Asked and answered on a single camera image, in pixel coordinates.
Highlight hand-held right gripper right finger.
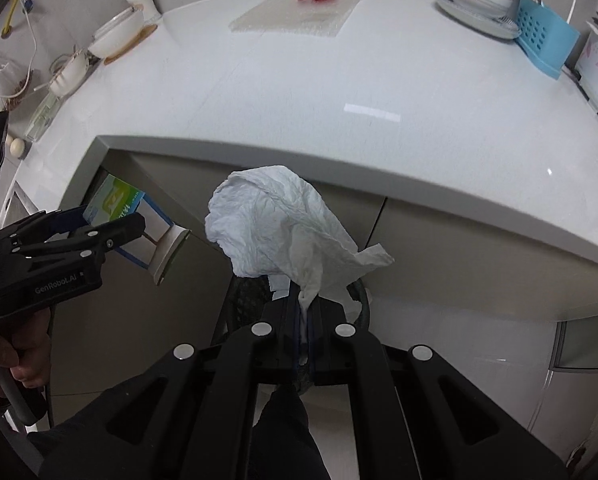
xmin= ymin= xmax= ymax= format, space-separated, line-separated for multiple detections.
xmin=306 ymin=295 xmax=570 ymax=480

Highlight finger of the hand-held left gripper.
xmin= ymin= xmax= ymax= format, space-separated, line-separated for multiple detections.
xmin=0 ymin=206 xmax=88 ymax=245
xmin=14 ymin=211 xmax=147 ymax=273

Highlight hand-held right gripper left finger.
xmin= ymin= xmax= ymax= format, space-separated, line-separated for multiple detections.
xmin=29 ymin=287 xmax=300 ymax=480

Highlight green white paper box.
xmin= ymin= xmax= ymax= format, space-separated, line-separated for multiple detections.
xmin=81 ymin=174 xmax=192 ymax=287

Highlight black mesh trash bin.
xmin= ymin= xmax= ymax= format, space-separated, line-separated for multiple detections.
xmin=214 ymin=274 xmax=374 ymax=396

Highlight white tissue paper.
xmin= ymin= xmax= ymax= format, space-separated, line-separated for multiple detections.
xmin=204 ymin=164 xmax=396 ymax=367

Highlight person's left hand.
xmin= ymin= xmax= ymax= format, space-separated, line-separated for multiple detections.
xmin=0 ymin=305 xmax=54 ymax=398

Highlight clear glass container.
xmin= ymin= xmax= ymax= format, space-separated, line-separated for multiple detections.
xmin=25 ymin=91 xmax=62 ymax=142

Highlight person's leg dark trousers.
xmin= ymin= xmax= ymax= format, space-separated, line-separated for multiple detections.
xmin=251 ymin=387 xmax=332 ymax=480

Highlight white ceramic teapot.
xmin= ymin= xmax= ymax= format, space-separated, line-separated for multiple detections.
xmin=46 ymin=47 xmax=102 ymax=98

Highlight beige base cabinet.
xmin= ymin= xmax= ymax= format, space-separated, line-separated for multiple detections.
xmin=44 ymin=150 xmax=598 ymax=431

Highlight white lidded ceramic bowl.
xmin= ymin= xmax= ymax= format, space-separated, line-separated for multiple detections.
xmin=86 ymin=4 xmax=147 ymax=60

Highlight round wooden coaster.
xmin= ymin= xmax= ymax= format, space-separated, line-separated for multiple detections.
xmin=103 ymin=22 xmax=159 ymax=66

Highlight yellow hook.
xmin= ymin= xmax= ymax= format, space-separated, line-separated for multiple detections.
xmin=0 ymin=0 xmax=20 ymax=40

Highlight clear bubble wrap sheet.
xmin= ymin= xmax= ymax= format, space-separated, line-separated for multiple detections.
xmin=229 ymin=0 xmax=366 ymax=38

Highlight blue plastic utensil holder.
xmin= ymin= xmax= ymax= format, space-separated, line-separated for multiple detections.
xmin=514 ymin=0 xmax=581 ymax=81

